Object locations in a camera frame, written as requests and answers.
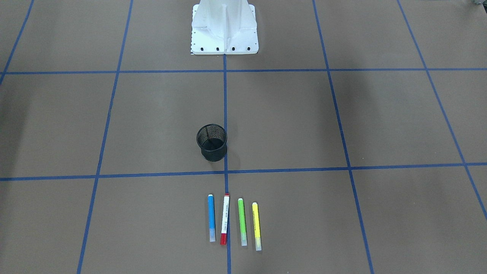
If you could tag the green marker pen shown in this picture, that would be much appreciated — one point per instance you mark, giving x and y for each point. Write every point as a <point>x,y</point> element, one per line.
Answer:
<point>242,222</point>

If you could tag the blue marker pen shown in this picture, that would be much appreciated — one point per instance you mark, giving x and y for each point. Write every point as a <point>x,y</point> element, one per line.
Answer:
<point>211,218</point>

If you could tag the yellow marker pen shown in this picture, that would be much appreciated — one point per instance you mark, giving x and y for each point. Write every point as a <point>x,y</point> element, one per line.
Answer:
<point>257,228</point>

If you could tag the white red-capped marker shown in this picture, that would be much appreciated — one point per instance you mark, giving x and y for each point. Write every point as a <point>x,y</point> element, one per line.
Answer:
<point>224,219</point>

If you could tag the black mesh pen cup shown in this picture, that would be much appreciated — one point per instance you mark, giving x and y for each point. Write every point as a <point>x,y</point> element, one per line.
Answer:
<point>212,141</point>

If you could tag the brown paper table mat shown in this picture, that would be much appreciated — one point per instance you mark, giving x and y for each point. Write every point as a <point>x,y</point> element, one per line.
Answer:
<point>359,129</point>

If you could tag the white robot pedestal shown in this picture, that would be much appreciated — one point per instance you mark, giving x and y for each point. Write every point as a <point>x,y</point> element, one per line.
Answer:
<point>224,27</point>

